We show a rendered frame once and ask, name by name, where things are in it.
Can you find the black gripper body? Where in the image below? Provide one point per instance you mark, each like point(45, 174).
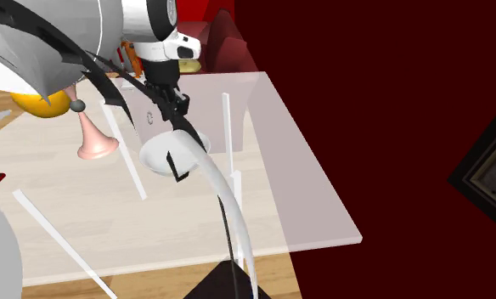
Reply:
point(162, 73)

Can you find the pink flared stand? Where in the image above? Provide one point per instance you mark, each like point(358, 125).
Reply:
point(92, 143)

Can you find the black framed wall picture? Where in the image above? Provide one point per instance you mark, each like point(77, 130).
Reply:
point(490, 174)

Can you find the red armchair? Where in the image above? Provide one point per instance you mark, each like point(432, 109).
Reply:
point(225, 45)

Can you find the white bowl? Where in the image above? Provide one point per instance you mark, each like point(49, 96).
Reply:
point(161, 155)

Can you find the yellow round ball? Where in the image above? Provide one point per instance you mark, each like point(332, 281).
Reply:
point(39, 105)

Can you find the small grey ball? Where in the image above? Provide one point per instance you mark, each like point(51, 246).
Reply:
point(77, 106)

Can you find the pale wooden table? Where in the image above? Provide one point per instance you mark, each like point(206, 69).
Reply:
point(90, 219)

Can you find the pale yellow fruit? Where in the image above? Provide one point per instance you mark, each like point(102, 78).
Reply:
point(190, 66)

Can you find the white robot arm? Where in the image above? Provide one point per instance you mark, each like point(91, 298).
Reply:
point(45, 37)

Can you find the orange figure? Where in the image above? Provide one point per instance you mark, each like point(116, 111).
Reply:
point(133, 58)

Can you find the dark robot stand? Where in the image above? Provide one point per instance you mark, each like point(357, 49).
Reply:
point(227, 283)

